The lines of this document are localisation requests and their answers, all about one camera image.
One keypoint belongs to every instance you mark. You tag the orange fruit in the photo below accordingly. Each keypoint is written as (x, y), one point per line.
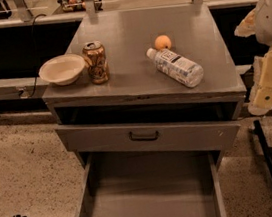
(162, 42)

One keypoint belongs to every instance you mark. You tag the clear plastic water bottle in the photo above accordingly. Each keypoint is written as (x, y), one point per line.
(176, 66)

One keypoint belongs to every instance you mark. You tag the gold soda can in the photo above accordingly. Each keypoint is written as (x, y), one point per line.
(97, 67)

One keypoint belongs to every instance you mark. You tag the open grey lower drawer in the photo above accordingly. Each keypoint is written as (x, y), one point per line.
(150, 184)

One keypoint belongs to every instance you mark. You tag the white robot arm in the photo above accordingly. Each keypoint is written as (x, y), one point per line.
(259, 23)

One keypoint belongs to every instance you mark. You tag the black metal leg right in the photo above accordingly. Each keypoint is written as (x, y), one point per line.
(263, 144)

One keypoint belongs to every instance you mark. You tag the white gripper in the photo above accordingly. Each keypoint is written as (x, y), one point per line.
(271, 26)

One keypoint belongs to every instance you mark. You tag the colourful snack bag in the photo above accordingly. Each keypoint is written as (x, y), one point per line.
(73, 5)

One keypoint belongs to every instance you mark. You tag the white paper bowl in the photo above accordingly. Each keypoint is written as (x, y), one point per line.
(62, 70)

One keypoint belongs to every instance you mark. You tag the grey upper drawer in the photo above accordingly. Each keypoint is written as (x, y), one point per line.
(148, 137)

